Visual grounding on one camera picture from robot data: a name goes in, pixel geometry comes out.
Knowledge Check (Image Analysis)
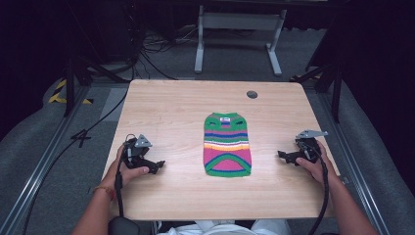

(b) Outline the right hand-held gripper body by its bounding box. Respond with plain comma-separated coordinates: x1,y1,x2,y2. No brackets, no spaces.
289,129,329,165

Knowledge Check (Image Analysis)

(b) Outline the beaded bracelet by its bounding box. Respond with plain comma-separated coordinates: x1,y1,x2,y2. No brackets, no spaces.
93,185,117,202

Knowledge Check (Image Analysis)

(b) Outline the person's right hand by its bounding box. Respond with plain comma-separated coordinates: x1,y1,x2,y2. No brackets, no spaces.
296,140,341,188

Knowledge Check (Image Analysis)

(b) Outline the person's white clothing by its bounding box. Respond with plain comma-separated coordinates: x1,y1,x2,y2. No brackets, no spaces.
158,218,292,235

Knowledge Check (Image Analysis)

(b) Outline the bundle of floor cables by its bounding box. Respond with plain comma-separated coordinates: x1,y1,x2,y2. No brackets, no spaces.
130,19,204,81

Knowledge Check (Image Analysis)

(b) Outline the yellow black hazard tape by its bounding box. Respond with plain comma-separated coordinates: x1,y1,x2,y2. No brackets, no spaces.
48,79,94,106

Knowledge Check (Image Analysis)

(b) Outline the person's left hand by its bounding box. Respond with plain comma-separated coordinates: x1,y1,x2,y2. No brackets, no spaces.
102,144,151,194

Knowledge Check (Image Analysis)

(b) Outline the grey metal table frame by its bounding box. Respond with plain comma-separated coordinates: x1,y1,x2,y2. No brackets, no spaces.
194,4,288,77

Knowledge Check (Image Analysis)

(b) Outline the black tripod stand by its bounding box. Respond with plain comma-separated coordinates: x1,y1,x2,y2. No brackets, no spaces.
64,3,131,118
290,62,344,124

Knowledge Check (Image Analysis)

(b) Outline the striped knitted pet sweater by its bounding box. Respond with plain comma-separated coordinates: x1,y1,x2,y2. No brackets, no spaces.
203,112,254,178

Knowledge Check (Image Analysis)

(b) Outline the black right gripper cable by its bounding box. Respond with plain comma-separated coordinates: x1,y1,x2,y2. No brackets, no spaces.
304,142,330,235

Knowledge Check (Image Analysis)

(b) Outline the black floor cable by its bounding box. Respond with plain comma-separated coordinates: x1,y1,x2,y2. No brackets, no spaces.
21,87,130,235

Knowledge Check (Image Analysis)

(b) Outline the aluminium floor rail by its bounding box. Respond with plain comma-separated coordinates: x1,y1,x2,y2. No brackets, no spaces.
316,92,392,235
0,85,91,235

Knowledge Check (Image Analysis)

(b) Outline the black seat edge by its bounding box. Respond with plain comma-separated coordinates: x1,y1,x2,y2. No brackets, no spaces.
108,216,141,235

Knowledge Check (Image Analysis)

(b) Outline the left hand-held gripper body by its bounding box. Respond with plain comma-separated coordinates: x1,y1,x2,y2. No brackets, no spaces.
122,133,158,170

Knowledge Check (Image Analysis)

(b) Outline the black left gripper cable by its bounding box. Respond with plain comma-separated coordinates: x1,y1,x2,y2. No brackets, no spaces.
114,133,137,218

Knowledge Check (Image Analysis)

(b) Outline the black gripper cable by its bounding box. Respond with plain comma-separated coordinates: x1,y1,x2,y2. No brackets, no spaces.
304,142,330,235
114,133,137,218

